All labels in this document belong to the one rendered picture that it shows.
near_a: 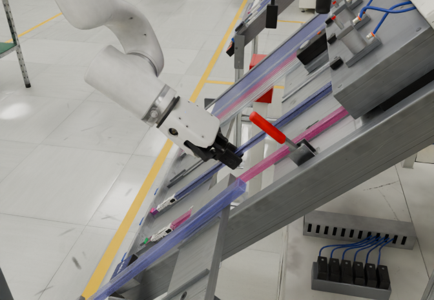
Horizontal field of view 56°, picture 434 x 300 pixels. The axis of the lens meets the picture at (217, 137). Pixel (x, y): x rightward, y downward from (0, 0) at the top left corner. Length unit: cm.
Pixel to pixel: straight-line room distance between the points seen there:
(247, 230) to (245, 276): 113
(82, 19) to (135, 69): 13
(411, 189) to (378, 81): 79
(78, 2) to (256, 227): 44
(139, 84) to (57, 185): 164
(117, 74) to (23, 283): 130
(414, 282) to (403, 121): 58
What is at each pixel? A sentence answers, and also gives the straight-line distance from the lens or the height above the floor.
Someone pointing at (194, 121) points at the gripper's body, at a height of 99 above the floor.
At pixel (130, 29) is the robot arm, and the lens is 81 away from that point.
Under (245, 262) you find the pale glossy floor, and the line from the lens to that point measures 182.
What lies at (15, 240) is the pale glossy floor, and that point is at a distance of 210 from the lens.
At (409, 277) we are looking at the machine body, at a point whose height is 62.
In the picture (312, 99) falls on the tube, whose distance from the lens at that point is 73.
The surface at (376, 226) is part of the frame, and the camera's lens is 108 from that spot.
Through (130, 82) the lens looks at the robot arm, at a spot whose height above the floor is 107.
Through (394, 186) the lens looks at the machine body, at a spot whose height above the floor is 62.
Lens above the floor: 137
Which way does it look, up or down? 32 degrees down
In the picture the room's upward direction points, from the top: straight up
